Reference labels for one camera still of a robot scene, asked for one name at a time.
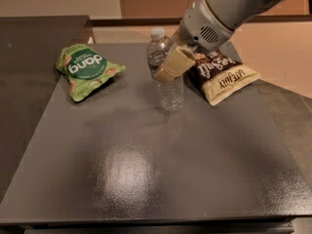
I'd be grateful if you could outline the green dang snack bag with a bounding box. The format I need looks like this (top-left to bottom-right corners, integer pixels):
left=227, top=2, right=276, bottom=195
left=56, top=44, right=126, bottom=102

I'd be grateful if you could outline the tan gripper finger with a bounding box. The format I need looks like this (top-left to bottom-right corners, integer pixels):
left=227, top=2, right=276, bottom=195
left=153, top=45, right=195, bottom=83
left=171, top=30, right=182, bottom=49

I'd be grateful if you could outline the dark side table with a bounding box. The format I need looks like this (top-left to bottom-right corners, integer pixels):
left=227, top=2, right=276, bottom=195
left=0, top=16, right=94, bottom=201

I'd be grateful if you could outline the brown and cream chip bag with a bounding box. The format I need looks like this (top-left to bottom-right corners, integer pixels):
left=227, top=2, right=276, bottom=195
left=188, top=50, right=260, bottom=106

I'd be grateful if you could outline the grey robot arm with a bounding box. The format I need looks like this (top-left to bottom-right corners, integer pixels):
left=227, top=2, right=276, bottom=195
left=152, top=0, right=283, bottom=83

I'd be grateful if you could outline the clear plastic water bottle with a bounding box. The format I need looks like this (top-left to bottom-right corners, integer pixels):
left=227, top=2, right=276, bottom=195
left=146, top=26, right=183, bottom=112

